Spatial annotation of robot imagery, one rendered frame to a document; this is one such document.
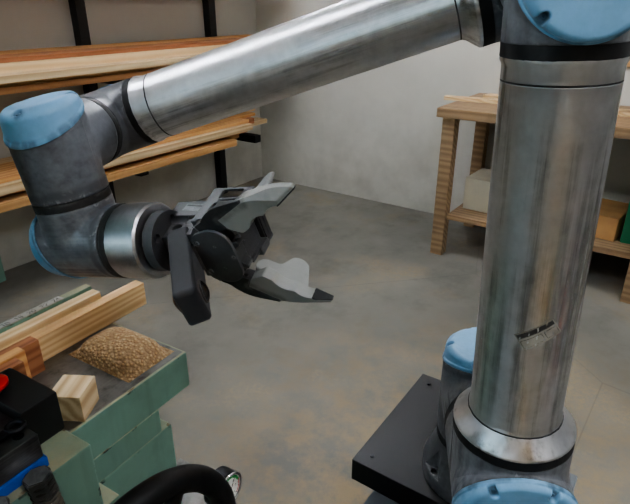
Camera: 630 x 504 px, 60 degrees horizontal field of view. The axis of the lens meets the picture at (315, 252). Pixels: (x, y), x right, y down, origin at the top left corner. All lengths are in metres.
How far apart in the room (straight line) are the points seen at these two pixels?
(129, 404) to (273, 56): 0.48
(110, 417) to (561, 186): 0.59
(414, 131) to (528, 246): 3.34
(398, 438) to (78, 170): 0.76
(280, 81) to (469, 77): 3.06
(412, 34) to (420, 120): 3.20
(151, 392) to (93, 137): 0.35
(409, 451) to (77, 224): 0.72
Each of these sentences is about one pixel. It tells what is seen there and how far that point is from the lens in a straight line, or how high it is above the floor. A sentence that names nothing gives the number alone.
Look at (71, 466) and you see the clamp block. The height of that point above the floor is 0.95.
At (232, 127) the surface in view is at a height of 0.61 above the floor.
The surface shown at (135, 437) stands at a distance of 0.83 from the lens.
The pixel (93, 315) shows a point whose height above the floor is 0.93.
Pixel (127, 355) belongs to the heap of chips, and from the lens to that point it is 0.81.
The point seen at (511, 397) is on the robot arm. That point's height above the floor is 0.95.
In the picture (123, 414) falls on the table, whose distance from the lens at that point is 0.79.
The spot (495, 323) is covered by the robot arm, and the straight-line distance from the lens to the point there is 0.65.
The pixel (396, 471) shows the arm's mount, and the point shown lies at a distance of 1.07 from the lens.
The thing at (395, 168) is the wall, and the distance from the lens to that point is 4.03.
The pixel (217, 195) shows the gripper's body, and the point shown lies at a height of 1.17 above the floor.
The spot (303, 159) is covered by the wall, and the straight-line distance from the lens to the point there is 4.45.
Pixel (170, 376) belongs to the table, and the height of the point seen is 0.88.
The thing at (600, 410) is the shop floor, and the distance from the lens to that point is 2.35.
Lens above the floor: 1.37
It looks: 24 degrees down
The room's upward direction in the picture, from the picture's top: straight up
